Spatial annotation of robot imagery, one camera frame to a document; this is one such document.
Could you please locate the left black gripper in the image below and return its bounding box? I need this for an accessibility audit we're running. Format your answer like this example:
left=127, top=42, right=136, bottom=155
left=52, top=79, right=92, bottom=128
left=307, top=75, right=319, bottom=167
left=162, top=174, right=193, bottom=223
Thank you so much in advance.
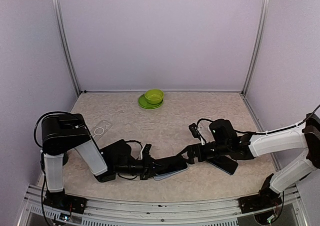
left=115, top=154, right=168, bottom=180

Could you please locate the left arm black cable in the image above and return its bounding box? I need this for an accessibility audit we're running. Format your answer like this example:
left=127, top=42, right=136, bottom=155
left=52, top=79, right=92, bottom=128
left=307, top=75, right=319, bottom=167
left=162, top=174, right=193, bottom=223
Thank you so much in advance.
left=33, top=112, right=73, bottom=149

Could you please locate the green bowl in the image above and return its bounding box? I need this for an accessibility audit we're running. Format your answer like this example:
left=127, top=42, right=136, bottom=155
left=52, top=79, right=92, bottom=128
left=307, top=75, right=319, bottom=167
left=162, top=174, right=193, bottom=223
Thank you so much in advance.
left=144, top=89, right=165, bottom=104

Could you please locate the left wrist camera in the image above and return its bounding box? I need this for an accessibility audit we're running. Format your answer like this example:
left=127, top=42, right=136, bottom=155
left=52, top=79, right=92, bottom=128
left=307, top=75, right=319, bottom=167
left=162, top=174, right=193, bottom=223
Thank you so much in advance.
left=138, top=144, right=152, bottom=159

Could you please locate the green saucer plate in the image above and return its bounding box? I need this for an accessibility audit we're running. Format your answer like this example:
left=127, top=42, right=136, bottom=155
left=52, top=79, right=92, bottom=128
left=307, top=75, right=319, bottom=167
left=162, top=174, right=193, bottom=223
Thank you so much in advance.
left=138, top=94, right=164, bottom=109

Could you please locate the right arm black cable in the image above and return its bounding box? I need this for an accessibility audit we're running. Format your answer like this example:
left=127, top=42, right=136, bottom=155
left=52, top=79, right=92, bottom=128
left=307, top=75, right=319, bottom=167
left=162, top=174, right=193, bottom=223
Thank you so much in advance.
left=299, top=104, right=320, bottom=126

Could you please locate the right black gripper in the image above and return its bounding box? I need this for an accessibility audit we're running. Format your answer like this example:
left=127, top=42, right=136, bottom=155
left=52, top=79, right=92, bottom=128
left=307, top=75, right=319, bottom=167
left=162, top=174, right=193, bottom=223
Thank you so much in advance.
left=177, top=141, right=230, bottom=164

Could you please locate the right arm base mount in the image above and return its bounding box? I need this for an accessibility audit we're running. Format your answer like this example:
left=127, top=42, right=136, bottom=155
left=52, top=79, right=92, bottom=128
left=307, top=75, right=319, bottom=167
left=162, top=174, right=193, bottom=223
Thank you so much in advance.
left=238, top=173, right=283, bottom=213

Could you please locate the right aluminium frame post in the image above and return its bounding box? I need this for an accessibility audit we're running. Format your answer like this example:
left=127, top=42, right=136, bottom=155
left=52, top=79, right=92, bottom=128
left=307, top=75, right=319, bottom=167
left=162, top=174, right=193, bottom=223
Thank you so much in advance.
left=241, top=0, right=270, bottom=97

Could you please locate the left aluminium frame post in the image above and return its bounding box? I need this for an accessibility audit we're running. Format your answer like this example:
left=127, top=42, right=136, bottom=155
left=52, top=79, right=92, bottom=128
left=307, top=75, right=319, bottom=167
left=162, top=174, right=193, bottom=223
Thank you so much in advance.
left=52, top=0, right=82, bottom=96

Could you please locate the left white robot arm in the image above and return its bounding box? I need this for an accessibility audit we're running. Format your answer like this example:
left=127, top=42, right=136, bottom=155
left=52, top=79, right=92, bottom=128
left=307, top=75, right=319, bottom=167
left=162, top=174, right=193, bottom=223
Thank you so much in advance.
left=41, top=112, right=188, bottom=208

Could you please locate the black phone light edge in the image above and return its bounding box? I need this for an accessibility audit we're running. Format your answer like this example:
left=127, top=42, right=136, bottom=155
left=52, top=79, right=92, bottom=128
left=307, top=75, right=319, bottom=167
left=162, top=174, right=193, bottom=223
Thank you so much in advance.
left=155, top=161, right=188, bottom=176

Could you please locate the aluminium frame post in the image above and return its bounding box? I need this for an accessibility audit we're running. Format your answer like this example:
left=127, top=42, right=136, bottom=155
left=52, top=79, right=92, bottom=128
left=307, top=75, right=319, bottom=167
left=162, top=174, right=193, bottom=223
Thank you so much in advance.
left=241, top=0, right=270, bottom=97
left=52, top=0, right=82, bottom=96

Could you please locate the black phone blue edge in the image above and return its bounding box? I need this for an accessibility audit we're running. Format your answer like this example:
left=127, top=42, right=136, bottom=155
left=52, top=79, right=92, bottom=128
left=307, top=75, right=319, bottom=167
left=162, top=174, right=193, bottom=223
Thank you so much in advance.
left=207, top=156, right=238, bottom=175

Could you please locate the left clear phone case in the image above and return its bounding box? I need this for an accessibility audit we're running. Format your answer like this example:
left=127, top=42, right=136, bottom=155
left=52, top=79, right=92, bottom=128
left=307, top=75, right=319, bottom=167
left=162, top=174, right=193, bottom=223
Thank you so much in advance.
left=91, top=120, right=112, bottom=141

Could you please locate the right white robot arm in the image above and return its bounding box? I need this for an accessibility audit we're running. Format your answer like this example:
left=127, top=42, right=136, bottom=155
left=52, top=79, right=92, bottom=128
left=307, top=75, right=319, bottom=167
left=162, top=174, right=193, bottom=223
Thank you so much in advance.
left=179, top=113, right=320, bottom=208

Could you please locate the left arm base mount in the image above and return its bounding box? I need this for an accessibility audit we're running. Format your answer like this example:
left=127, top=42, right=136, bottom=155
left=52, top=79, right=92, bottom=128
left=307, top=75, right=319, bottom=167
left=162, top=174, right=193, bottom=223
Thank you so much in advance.
left=43, top=190, right=87, bottom=214

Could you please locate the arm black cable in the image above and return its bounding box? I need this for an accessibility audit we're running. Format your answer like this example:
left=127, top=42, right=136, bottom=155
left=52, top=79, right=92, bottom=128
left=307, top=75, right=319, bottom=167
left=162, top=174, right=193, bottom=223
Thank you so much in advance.
left=299, top=104, right=320, bottom=126
left=33, top=112, right=73, bottom=149

